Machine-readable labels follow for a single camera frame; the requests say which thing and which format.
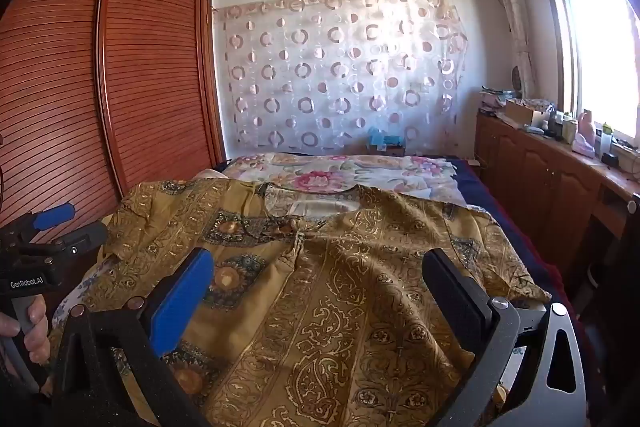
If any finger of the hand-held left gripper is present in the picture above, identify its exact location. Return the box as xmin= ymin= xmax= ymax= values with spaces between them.
xmin=30 ymin=222 xmax=109 ymax=260
xmin=27 ymin=202 xmax=77 ymax=233

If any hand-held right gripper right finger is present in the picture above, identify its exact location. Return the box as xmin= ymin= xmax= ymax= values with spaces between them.
xmin=421 ymin=248 xmax=588 ymax=427

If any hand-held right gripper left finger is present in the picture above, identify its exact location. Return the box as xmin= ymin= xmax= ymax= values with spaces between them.
xmin=50 ymin=248 xmax=215 ymax=427

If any gold patterned garment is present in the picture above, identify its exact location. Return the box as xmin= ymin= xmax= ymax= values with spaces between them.
xmin=65 ymin=179 xmax=553 ymax=427

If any person's left hand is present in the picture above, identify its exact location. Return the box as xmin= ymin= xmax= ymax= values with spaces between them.
xmin=0 ymin=294 xmax=52 ymax=365

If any floral bed quilt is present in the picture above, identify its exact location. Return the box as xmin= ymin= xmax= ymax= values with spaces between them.
xmin=215 ymin=157 xmax=576 ymax=308

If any wooden cabinet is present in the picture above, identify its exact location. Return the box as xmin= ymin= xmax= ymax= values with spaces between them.
xmin=472 ymin=112 xmax=640 ymax=288

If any wooden slatted wardrobe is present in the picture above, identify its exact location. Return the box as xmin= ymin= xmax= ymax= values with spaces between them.
xmin=0 ymin=0 xmax=226 ymax=268

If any black chair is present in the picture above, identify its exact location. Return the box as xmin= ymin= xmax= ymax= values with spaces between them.
xmin=580 ymin=197 xmax=640 ymax=408

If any blue plastic bag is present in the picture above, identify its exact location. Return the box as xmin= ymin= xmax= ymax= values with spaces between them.
xmin=367 ymin=129 xmax=403 ymax=148

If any pink floral blanket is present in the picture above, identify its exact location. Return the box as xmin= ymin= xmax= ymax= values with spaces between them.
xmin=220 ymin=152 xmax=468 ymax=208

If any cardboard box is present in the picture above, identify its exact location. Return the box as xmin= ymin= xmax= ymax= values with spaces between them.
xmin=505 ymin=99 xmax=548 ymax=125

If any pink wipes pack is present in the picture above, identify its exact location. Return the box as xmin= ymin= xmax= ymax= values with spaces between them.
xmin=571 ymin=134 xmax=597 ymax=158

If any pile of patterned cloths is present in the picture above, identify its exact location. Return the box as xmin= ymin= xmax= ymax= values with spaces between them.
xmin=480 ymin=87 xmax=521 ymax=115

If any pink bottle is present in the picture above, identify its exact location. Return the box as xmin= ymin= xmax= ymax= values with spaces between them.
xmin=577 ymin=109 xmax=597 ymax=140

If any sheer circle-patterned curtain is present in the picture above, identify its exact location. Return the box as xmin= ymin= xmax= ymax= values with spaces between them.
xmin=214 ymin=0 xmax=468 ymax=158

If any beige window curtain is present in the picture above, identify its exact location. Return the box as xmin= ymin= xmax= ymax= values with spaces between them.
xmin=487 ymin=0 xmax=538 ymax=100

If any wooden framed window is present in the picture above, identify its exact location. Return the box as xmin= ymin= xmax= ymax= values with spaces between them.
xmin=532 ymin=0 xmax=640 ymax=152

